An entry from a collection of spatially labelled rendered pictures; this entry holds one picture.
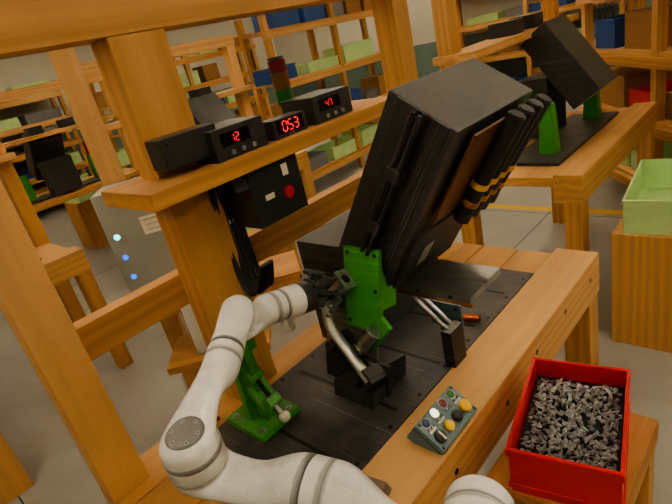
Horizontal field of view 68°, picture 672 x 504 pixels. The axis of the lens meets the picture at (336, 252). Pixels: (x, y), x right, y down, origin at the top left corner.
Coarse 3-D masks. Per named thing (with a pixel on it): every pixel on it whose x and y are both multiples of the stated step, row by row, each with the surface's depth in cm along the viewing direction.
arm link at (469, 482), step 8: (456, 480) 65; (464, 480) 64; (472, 480) 63; (480, 480) 63; (488, 480) 63; (448, 488) 65; (456, 488) 64; (464, 488) 63; (472, 488) 62; (480, 488) 62; (488, 488) 62; (496, 488) 62; (504, 488) 63; (448, 496) 64; (456, 496) 62; (464, 496) 61; (472, 496) 61; (480, 496) 61; (488, 496) 61; (496, 496) 61; (504, 496) 62
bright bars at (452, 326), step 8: (424, 304) 131; (432, 304) 131; (432, 312) 130; (440, 312) 131; (440, 320) 129; (448, 320) 130; (448, 328) 128; (456, 328) 128; (448, 336) 127; (456, 336) 128; (448, 344) 128; (456, 344) 129; (464, 344) 132; (448, 352) 129; (456, 352) 129; (464, 352) 133; (448, 360) 131; (456, 360) 130
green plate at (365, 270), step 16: (352, 256) 124; (368, 256) 120; (352, 272) 125; (368, 272) 121; (352, 288) 126; (368, 288) 122; (384, 288) 123; (352, 304) 127; (368, 304) 123; (384, 304) 124; (352, 320) 128; (368, 320) 124
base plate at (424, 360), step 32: (512, 288) 160; (416, 320) 155; (480, 320) 147; (320, 352) 151; (384, 352) 144; (416, 352) 140; (288, 384) 140; (320, 384) 137; (416, 384) 128; (320, 416) 125; (352, 416) 122; (384, 416) 120; (256, 448) 120; (288, 448) 117; (320, 448) 115; (352, 448) 113
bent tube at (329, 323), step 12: (336, 276) 123; (348, 276) 125; (336, 288) 125; (348, 288) 122; (324, 312) 129; (324, 324) 130; (336, 336) 128; (348, 348) 127; (348, 360) 126; (360, 360) 126; (360, 372) 124
